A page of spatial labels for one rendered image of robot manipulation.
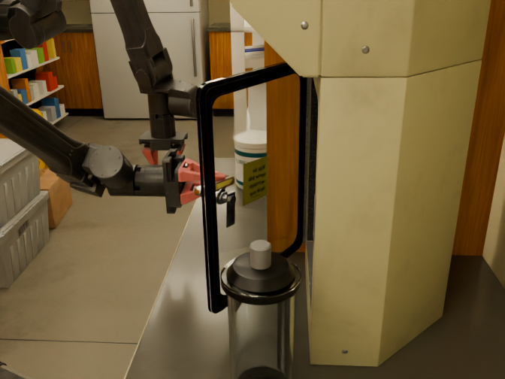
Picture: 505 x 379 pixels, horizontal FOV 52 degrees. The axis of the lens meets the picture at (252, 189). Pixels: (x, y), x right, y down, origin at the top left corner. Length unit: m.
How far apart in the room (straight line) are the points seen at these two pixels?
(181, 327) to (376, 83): 0.56
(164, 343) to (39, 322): 1.84
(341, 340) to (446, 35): 0.48
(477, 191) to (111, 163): 0.76
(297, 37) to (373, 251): 0.33
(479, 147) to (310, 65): 0.57
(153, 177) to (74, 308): 1.93
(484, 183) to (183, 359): 0.71
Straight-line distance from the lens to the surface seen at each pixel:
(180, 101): 1.14
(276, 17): 0.68
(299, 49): 0.69
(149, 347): 0.96
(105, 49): 5.94
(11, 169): 3.01
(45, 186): 3.59
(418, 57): 0.72
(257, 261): 0.68
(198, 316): 1.01
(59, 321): 2.73
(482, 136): 1.17
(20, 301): 2.95
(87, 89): 6.24
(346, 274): 0.81
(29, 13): 1.29
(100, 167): 0.87
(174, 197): 0.91
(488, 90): 1.14
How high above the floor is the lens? 1.54
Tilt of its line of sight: 23 degrees down
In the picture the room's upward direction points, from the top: 1 degrees counter-clockwise
